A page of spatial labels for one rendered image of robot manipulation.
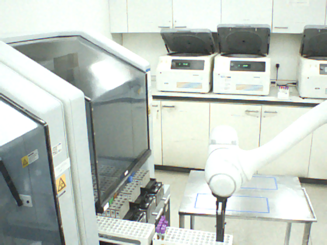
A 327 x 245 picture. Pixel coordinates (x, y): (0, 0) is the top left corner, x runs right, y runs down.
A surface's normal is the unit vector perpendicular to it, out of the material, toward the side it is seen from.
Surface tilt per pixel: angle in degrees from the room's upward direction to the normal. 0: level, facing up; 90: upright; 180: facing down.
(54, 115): 90
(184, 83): 90
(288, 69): 90
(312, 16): 90
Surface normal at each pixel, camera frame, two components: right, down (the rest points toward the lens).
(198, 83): -0.31, 0.29
